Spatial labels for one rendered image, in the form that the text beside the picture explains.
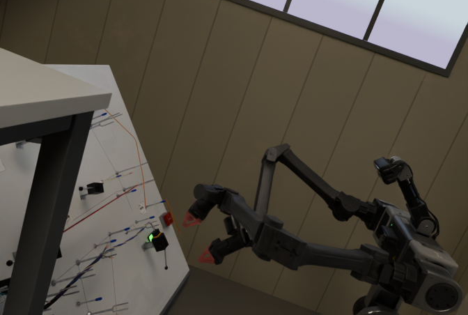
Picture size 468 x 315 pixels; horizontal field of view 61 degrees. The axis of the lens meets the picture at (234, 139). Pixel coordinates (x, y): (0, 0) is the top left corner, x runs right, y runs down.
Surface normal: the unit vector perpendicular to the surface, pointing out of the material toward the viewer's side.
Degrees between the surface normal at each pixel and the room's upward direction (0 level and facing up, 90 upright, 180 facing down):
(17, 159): 50
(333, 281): 90
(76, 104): 90
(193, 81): 90
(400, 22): 90
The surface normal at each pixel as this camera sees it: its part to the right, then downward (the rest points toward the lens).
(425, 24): -0.11, 0.22
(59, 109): 0.92, 0.36
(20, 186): 0.91, -0.31
